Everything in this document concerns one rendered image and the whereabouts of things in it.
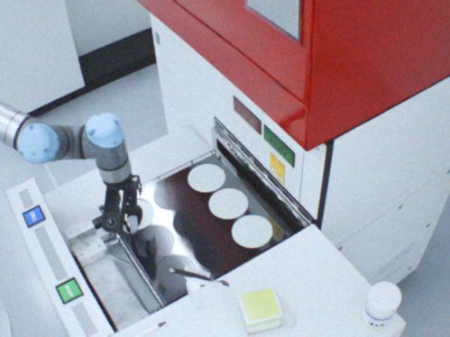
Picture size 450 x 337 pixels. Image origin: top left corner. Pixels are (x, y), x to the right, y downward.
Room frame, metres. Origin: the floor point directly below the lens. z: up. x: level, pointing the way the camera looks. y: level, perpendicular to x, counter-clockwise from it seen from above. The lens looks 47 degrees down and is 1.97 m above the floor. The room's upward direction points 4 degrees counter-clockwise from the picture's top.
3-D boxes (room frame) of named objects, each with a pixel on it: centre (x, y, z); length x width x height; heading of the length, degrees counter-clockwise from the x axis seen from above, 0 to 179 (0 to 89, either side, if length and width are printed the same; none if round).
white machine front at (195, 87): (1.09, -0.01, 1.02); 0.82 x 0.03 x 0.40; 30
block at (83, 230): (0.80, 0.39, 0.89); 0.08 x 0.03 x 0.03; 120
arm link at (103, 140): (0.80, 0.25, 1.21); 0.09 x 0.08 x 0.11; 85
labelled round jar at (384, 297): (0.47, -0.30, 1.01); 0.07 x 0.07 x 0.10
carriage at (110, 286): (0.67, 0.31, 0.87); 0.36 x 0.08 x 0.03; 30
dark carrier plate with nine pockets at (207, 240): (0.81, 0.09, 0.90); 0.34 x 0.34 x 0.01; 30
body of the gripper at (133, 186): (0.81, 0.24, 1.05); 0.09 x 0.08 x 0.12; 173
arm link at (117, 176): (0.80, 0.25, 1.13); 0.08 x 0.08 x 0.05
